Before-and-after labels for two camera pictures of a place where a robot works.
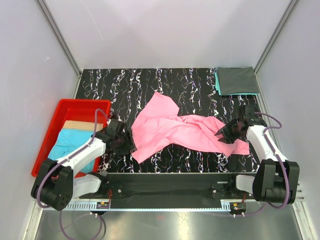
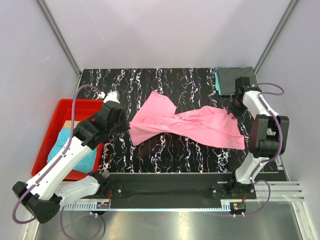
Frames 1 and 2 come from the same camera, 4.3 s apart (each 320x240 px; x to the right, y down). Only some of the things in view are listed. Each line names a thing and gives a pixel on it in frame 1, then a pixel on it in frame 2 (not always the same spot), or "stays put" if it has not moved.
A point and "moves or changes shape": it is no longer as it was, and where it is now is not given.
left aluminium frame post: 59,38 stays put
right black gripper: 224,129 to 235,112
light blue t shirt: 69,141 stays put
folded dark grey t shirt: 237,80 stays put
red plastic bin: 89,111 stays put
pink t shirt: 156,126 moves or changes shape
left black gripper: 129,145 to 126,125
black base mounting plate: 163,186 stays put
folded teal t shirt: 217,86 stays put
